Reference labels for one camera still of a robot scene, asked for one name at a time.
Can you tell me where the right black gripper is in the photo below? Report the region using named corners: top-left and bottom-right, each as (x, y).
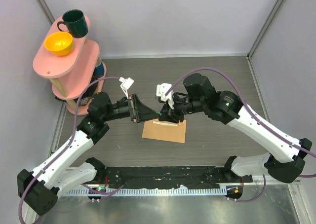
top-left (158, 94), bottom-right (206, 124)

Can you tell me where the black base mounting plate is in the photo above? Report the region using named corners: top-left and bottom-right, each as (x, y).
top-left (81, 165), bottom-right (255, 190)

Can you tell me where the beige letter paper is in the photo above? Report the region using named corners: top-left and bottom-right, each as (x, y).
top-left (153, 121), bottom-right (178, 126)

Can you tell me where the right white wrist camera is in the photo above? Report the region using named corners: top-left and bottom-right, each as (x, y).
top-left (156, 83), bottom-right (174, 109)

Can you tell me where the orange paper envelope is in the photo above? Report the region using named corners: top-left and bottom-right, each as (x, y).
top-left (142, 119), bottom-right (187, 144)

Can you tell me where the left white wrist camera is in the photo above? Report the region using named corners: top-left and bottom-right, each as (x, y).
top-left (119, 77), bottom-right (134, 99)

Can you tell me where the blue cup on shelf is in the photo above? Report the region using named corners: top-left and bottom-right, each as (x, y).
top-left (93, 57), bottom-right (105, 78)

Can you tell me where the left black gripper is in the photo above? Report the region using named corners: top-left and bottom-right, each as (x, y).
top-left (103, 94), bottom-right (160, 123)

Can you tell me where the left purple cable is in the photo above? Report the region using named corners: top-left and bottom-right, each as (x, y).
top-left (18, 76), bottom-right (128, 224)

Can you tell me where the aluminium frame rail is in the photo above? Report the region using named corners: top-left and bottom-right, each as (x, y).
top-left (59, 166), bottom-right (302, 185)

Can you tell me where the dark green mug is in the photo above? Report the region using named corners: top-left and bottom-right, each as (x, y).
top-left (57, 9), bottom-right (88, 38)

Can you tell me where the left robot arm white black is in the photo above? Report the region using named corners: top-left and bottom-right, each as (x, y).
top-left (17, 92), bottom-right (160, 216)

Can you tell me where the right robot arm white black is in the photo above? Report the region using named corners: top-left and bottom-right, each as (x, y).
top-left (156, 73), bottom-right (312, 184)

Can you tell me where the yellow bowl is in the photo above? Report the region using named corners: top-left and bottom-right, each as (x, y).
top-left (44, 32), bottom-right (74, 56)

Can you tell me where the pink tiered wooden shelf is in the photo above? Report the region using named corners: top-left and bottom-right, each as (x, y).
top-left (32, 14), bottom-right (107, 116)

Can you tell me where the white slotted cable duct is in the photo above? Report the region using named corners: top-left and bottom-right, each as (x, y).
top-left (64, 186), bottom-right (227, 198)

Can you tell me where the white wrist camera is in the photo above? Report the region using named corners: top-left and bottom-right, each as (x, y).
top-left (156, 83), bottom-right (174, 109)
top-left (119, 77), bottom-right (134, 99)

